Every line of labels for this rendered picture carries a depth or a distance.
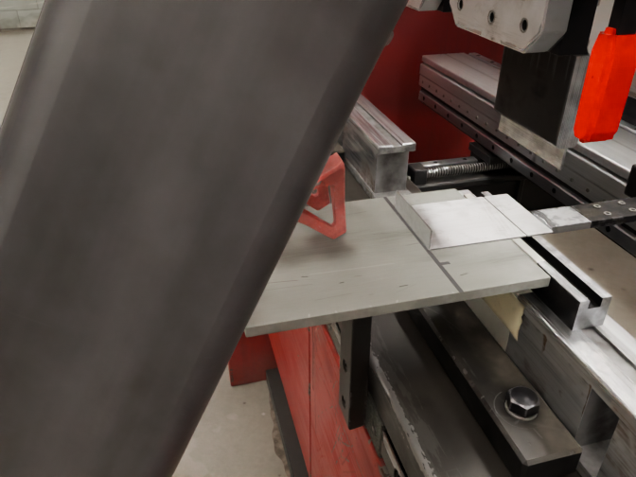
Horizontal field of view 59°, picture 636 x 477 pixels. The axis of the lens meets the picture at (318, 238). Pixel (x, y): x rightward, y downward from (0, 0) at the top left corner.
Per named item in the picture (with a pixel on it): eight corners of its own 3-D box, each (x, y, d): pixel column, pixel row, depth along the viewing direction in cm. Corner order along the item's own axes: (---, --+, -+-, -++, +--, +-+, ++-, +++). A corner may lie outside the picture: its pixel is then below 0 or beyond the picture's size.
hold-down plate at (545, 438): (384, 278, 70) (386, 258, 68) (425, 273, 71) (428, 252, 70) (518, 488, 45) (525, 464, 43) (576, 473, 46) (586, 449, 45)
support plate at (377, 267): (220, 225, 58) (219, 217, 58) (453, 196, 64) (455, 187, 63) (245, 338, 43) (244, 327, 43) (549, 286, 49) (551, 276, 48)
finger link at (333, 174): (355, 190, 54) (309, 110, 48) (381, 227, 48) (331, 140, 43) (294, 227, 54) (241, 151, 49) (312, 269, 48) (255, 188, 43)
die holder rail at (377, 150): (300, 106, 128) (299, 63, 123) (326, 104, 130) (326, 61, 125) (375, 204, 87) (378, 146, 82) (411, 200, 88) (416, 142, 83)
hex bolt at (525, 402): (498, 399, 49) (502, 387, 48) (526, 394, 50) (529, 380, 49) (515, 423, 47) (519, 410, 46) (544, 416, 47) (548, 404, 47)
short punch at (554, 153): (489, 131, 56) (506, 30, 51) (508, 130, 56) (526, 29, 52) (550, 171, 48) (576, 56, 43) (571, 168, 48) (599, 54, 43)
